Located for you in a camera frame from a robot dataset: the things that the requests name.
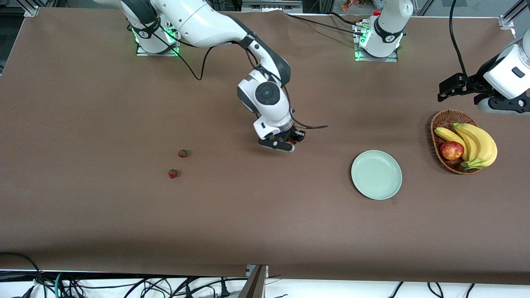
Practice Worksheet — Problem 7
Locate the pale green round plate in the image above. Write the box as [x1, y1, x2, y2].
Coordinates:
[351, 150, 402, 200]

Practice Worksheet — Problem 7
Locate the woven wicker basket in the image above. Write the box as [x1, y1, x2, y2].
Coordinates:
[431, 110, 483, 175]

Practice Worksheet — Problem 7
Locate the yellow banana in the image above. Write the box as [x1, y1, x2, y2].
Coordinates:
[453, 124, 481, 163]
[434, 127, 468, 162]
[453, 123, 498, 171]

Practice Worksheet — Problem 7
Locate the red apple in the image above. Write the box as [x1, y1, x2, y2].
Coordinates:
[440, 141, 465, 161]

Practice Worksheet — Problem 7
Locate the silver metal device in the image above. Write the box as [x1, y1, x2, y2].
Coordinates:
[241, 0, 303, 12]

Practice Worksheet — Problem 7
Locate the table cover sheet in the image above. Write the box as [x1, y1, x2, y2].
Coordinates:
[0, 7, 530, 286]

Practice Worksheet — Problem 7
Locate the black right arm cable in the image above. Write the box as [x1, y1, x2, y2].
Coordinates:
[151, 23, 328, 130]

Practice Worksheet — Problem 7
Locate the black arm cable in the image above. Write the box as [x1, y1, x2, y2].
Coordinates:
[448, 0, 469, 79]
[151, 23, 328, 130]

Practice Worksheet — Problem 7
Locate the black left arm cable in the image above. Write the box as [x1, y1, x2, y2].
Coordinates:
[448, 0, 469, 79]

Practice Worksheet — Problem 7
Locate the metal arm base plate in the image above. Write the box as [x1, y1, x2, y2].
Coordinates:
[355, 23, 399, 62]
[136, 25, 179, 57]

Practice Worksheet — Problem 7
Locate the aluminium profile post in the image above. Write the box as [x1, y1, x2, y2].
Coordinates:
[238, 265, 269, 298]

